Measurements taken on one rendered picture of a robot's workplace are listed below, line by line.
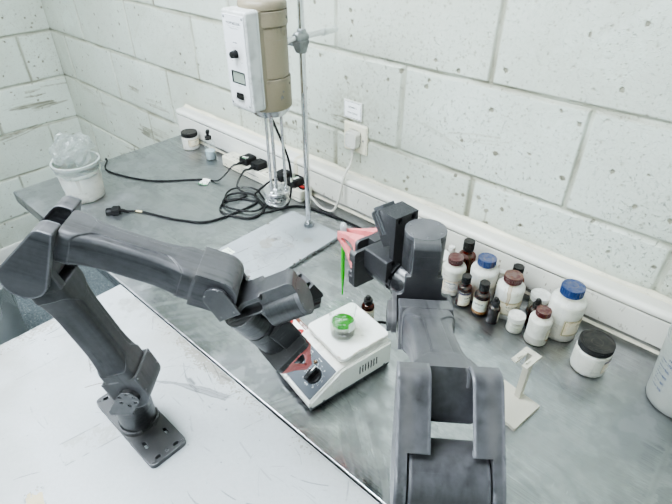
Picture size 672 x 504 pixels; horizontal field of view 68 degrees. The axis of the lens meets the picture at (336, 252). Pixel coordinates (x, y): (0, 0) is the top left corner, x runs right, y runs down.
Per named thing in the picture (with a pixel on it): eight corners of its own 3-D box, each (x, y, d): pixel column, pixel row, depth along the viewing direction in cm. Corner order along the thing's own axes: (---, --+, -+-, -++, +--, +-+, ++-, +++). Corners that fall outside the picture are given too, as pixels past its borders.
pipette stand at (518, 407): (513, 431, 90) (530, 384, 82) (478, 403, 95) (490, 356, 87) (539, 408, 94) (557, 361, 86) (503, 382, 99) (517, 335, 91)
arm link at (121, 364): (167, 373, 88) (56, 224, 70) (156, 404, 83) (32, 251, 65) (135, 380, 89) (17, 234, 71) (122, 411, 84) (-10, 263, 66)
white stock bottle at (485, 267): (486, 308, 116) (495, 269, 110) (461, 297, 120) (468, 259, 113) (497, 294, 120) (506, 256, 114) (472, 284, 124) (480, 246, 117)
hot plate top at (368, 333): (342, 364, 92) (342, 361, 92) (305, 327, 100) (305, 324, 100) (390, 336, 98) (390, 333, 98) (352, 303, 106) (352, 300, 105)
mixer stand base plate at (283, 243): (260, 287, 122) (260, 284, 122) (211, 255, 133) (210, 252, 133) (341, 237, 140) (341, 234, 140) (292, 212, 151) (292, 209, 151)
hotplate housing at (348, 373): (310, 414, 93) (309, 386, 88) (274, 370, 101) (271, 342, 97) (398, 359, 104) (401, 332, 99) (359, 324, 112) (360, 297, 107)
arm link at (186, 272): (250, 253, 74) (34, 183, 68) (240, 293, 67) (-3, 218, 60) (229, 310, 81) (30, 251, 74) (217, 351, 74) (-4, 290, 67)
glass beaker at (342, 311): (359, 328, 99) (360, 297, 95) (352, 347, 95) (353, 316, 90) (330, 322, 101) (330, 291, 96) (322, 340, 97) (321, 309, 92)
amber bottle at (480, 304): (474, 304, 117) (481, 275, 112) (489, 310, 116) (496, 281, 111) (468, 313, 115) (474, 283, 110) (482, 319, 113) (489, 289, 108)
